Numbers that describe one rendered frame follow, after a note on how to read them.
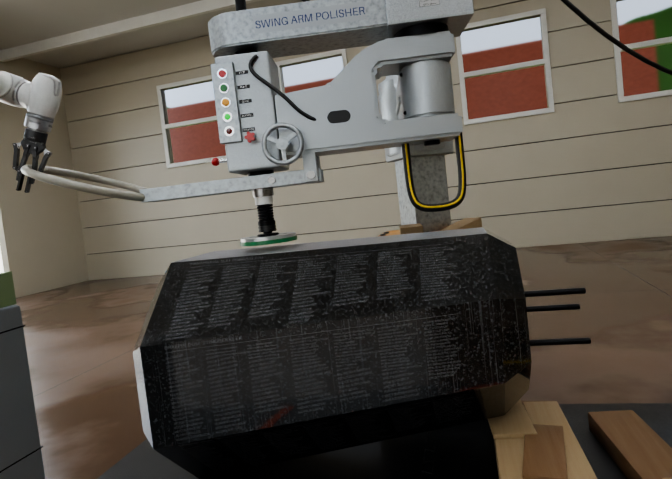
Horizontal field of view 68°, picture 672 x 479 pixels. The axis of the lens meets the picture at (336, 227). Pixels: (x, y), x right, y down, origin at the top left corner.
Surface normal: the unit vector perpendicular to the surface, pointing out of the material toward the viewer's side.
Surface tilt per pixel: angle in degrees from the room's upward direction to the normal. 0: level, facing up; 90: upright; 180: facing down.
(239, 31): 90
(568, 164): 90
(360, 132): 90
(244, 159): 90
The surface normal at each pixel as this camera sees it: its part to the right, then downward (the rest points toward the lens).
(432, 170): 0.27, 0.02
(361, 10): -0.05, 0.06
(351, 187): -0.28, 0.08
